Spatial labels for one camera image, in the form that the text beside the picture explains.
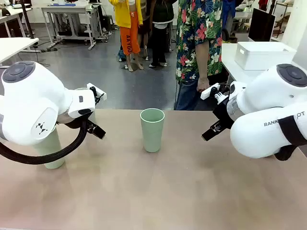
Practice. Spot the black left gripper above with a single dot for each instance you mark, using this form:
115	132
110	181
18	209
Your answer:
76	122

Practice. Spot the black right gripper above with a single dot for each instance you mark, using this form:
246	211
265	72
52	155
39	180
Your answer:
223	112

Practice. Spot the pale green plastic cup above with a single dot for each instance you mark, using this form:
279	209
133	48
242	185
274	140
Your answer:
152	134
49	143

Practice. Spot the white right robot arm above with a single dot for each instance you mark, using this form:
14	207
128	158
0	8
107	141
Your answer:
263	100

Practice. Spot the person's left forearm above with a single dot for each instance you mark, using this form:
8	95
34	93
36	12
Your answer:
202	60

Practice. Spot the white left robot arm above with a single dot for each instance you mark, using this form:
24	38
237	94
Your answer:
28	103

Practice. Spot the white table under basket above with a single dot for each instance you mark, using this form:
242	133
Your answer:
230	62

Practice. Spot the white plastic basket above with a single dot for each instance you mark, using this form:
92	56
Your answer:
263	57

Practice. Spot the person's left hand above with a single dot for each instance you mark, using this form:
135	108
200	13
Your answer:
202	85

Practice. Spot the person in orange trousers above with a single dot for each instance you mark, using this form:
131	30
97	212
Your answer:
128	38

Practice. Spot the person in black trousers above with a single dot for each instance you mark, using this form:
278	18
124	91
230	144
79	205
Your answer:
159	43

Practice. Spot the person in floral shirt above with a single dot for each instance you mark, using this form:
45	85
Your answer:
199	24

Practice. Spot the white table with rounded corner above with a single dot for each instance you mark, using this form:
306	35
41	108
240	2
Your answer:
14	46

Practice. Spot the black computer monitor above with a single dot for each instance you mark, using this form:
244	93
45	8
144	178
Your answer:
261	24

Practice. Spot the white desk with metal legs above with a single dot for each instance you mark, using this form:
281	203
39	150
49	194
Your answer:
9	18
72	10

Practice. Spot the black pole stand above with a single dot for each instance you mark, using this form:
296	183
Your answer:
27	21

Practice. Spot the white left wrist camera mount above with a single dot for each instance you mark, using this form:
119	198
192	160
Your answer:
100	95

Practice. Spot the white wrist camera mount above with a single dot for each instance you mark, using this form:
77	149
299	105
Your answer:
208	92
100	95

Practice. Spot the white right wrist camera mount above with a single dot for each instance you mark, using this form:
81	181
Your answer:
208	92

